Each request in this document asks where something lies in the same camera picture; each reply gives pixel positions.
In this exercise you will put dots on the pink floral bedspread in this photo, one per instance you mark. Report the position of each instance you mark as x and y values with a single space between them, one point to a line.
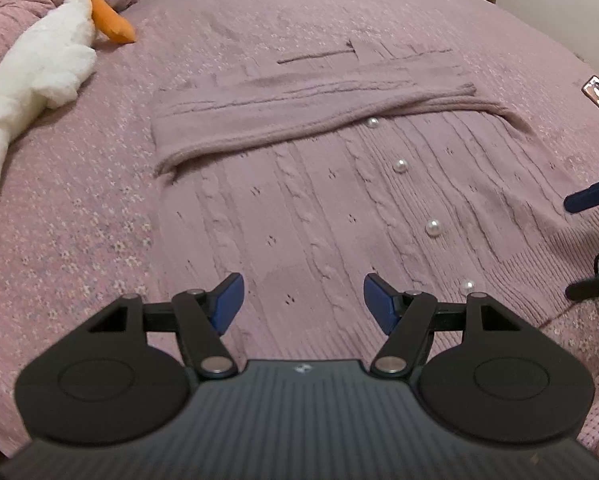
79 210

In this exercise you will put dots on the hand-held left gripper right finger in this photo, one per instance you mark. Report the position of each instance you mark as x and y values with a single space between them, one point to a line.
379 302

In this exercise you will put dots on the pink knit cardigan pearl buttons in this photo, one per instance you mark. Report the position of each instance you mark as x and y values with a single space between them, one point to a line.
304 200

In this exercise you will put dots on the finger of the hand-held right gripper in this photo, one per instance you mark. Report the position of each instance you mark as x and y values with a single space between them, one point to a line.
594 287
592 195

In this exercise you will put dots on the white plush goose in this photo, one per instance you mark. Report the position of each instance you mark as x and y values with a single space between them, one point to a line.
34 65

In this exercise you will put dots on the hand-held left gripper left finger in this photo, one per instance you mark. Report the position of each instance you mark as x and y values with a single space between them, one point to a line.
229 302

